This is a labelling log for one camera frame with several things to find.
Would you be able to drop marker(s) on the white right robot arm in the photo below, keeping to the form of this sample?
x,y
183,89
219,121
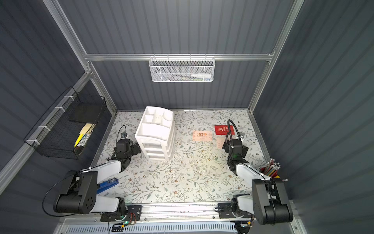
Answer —
x,y
269,202

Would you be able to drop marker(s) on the blue stapler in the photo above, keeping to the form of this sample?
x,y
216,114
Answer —
x,y
105,185

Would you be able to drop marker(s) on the yellow sticky notes pad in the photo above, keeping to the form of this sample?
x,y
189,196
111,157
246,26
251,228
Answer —
x,y
86,128

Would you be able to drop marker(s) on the pink good luck postcard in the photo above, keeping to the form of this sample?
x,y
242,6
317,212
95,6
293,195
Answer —
x,y
220,142

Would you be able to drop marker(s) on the white plastic drawer organizer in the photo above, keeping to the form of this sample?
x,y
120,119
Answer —
x,y
156,133

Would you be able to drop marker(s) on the red postcard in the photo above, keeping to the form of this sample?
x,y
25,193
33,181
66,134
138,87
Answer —
x,y
222,130

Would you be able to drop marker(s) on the white vented strip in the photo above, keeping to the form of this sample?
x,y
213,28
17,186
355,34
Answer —
x,y
157,228

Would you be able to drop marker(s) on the white wire mesh basket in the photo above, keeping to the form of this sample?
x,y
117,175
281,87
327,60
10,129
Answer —
x,y
180,70

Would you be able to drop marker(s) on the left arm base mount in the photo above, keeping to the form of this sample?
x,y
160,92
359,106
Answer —
x,y
131,213

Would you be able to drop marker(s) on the black notebook in basket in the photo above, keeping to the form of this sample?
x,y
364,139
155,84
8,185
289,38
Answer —
x,y
87,113

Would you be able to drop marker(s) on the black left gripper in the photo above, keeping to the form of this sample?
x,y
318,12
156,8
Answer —
x,y
124,145

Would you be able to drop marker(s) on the white marker in basket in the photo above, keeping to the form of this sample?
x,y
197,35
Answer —
x,y
202,76

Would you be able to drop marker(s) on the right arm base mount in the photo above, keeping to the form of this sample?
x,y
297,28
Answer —
x,y
226,211

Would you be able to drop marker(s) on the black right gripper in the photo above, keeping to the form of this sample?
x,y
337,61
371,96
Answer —
x,y
236,147

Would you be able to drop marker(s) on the red pencil cup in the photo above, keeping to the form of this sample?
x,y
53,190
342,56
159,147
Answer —
x,y
271,169

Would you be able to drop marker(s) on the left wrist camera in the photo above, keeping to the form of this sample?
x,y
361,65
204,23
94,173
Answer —
x,y
123,135

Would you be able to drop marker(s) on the black wire wall basket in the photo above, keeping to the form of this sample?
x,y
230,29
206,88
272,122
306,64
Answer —
x,y
54,136

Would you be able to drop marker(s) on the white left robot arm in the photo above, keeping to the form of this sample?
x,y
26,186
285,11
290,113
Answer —
x,y
80,192

